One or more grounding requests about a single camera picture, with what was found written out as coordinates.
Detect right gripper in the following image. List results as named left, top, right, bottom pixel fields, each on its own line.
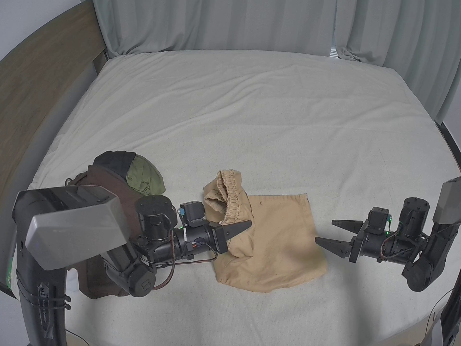
left=314, top=219, right=395, bottom=264

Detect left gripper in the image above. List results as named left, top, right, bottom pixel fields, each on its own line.
left=172, top=220, right=253, bottom=261

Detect beige shorts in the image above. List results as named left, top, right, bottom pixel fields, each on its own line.
left=202, top=170, right=328, bottom=294

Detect bed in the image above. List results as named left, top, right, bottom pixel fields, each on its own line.
left=0, top=0, right=461, bottom=346

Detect green garment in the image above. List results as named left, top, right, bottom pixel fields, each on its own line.
left=126, top=155, right=167, bottom=196

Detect black garment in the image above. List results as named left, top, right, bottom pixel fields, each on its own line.
left=94, top=151, right=137, bottom=179

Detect brown garment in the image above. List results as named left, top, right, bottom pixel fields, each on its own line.
left=65, top=164, right=139, bottom=299

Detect grey-green curtain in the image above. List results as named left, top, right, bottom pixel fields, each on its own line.
left=88, top=0, right=339, bottom=60
left=333, top=0, right=461, bottom=125

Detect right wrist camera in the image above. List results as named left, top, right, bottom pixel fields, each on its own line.
left=367, top=207, right=391, bottom=235

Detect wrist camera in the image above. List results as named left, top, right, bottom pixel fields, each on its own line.
left=179, top=201, right=206, bottom=228
left=367, top=207, right=391, bottom=235

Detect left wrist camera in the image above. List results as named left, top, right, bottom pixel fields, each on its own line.
left=179, top=201, right=206, bottom=228

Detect black cable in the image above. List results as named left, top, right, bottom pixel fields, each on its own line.
left=427, top=288, right=455, bottom=346
left=66, top=329, right=91, bottom=346

